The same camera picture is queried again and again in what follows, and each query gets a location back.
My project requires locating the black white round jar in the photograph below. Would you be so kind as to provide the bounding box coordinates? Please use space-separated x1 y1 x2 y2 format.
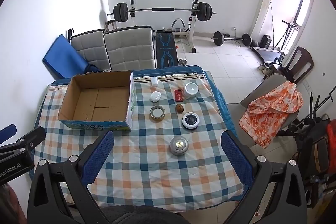
182 112 200 130

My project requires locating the silver round puck light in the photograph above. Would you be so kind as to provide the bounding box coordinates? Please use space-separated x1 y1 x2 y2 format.
169 136 189 156

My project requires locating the gold rimmed tin lid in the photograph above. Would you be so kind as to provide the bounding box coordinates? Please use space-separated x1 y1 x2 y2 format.
150 106 166 122

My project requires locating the large white round jar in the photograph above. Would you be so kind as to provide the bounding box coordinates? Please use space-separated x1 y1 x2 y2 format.
183 82 199 98

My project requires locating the red rectangular box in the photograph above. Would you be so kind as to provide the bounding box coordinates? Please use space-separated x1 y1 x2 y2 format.
174 89 183 102

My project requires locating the small white plastic cup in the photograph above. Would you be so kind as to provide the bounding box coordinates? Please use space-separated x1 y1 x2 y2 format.
151 77 158 87

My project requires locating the grey chair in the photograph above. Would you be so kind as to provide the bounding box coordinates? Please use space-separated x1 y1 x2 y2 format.
228 74 303 149

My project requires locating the orange white floral cloth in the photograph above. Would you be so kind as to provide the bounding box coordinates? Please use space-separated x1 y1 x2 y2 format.
239 81 303 148

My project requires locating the open cardboard box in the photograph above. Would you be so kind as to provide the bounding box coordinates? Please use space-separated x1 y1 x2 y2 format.
58 71 134 131

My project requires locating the checkered tablecloth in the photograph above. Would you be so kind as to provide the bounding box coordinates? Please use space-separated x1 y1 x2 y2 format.
33 65 246 213

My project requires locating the brown walnut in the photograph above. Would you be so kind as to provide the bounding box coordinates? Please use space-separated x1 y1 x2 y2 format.
175 104 184 113

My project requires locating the blue folded mat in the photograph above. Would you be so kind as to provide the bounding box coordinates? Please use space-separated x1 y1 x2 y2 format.
42 35 89 79

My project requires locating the white earbud case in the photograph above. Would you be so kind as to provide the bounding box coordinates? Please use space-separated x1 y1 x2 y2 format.
149 91 162 103

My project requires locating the left white padded chair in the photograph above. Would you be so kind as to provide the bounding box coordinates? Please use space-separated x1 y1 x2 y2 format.
71 29 111 72

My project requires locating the white padded chair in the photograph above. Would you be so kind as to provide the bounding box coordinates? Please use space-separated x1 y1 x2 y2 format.
71 29 111 72
104 26 156 71

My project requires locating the floor barbell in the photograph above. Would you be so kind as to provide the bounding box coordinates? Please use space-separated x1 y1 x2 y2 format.
213 31 252 46

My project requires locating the right white padded chair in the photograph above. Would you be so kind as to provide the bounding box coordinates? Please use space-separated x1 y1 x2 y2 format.
104 26 156 71

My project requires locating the black blue workout bench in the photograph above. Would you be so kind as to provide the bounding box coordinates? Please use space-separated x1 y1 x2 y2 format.
155 32 178 69

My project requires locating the white bench press rack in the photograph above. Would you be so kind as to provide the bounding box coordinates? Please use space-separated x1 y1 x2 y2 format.
130 0 199 53

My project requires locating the black tripod stand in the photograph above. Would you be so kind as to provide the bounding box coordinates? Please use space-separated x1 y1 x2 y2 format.
273 20 301 51

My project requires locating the barbell on rack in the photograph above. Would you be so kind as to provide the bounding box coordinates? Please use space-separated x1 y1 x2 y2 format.
108 2 217 23

